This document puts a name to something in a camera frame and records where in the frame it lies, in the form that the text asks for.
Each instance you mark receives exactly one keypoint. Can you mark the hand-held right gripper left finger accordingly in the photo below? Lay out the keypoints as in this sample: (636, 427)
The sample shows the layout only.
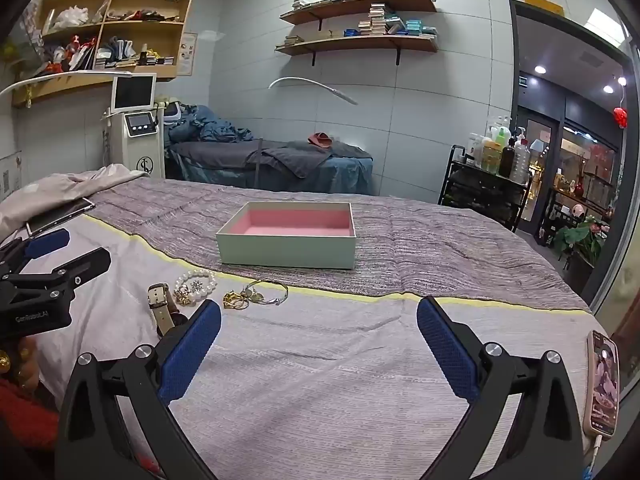
(190, 355)

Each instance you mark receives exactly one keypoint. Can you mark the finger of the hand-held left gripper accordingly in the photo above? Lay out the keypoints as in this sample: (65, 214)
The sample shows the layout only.
(85, 267)
(47, 244)

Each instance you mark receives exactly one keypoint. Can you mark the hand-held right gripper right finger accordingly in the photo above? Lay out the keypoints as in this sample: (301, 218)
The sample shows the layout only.
(447, 355)

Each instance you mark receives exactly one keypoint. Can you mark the silver bangle with gold pendant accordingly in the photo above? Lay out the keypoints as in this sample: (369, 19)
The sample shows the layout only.
(257, 296)

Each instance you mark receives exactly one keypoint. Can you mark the mint green box pink lining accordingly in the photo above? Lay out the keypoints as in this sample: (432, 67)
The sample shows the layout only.
(280, 252)

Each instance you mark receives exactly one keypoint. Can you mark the person's left forearm red sleeve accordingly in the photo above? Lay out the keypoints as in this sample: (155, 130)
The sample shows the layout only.
(27, 417)

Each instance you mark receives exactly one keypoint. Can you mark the person's left hand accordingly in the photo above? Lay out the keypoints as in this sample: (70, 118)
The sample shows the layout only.
(29, 362)

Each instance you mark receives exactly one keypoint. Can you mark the silver tablet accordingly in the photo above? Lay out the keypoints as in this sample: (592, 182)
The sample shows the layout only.
(60, 215)

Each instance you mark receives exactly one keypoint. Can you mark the gold filigree brooch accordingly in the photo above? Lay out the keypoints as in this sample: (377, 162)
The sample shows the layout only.
(183, 299)

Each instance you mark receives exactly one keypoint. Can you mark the beige duvet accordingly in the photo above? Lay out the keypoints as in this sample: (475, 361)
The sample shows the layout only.
(75, 185)

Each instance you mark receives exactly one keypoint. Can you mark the grey striped blanket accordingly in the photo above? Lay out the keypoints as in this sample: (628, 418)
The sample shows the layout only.
(425, 255)

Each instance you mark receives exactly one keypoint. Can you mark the white cloth with yellow edge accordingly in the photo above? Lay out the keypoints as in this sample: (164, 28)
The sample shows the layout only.
(325, 360)

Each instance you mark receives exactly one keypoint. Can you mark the white beauty machine with screen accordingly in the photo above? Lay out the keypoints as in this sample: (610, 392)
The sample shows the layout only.
(135, 155)

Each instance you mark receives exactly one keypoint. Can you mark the smartphone with pink case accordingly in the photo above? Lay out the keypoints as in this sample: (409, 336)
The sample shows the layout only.
(602, 385)

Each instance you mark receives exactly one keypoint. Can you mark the black trolley cart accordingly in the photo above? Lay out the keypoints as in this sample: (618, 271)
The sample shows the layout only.
(480, 195)

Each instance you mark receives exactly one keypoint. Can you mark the white curved lamp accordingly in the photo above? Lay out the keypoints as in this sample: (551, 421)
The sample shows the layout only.
(310, 84)
(50, 80)

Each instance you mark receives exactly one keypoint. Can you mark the green potted plant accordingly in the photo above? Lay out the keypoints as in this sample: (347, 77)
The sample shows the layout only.
(580, 240)

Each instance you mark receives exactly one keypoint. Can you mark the white face mask device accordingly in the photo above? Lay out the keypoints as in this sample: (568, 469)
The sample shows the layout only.
(172, 112)

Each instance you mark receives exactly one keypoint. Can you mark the crumpled blue duvet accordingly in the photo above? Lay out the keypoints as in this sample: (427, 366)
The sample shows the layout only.
(210, 127)

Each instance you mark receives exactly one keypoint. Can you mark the group of bottles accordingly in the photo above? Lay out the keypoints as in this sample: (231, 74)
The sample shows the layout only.
(492, 155)

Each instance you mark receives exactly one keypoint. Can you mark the massage bed with blue cover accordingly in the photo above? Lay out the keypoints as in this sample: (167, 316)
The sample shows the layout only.
(345, 175)

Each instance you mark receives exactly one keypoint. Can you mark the grey towel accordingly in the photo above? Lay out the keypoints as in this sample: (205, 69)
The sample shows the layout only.
(295, 157)

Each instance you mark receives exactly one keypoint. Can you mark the red cloth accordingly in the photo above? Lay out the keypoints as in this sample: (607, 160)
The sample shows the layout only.
(320, 140)

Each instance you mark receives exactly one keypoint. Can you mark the wooden shelf cabinet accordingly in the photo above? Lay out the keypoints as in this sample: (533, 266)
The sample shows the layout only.
(185, 10)

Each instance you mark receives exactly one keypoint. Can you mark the red hanging ornament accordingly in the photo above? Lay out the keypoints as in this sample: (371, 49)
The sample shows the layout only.
(621, 117)

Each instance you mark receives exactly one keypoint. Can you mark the yellow door sign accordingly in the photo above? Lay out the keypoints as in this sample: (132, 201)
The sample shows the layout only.
(543, 4)

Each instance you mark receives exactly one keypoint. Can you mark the wall poster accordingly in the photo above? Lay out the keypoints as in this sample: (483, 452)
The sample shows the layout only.
(188, 54)

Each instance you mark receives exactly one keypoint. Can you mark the wooden wall shelf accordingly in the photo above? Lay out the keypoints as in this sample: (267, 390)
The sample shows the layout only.
(350, 42)
(350, 5)

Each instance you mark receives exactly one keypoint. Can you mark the wall shelves with books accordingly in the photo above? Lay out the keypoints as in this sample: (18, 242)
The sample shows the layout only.
(377, 20)

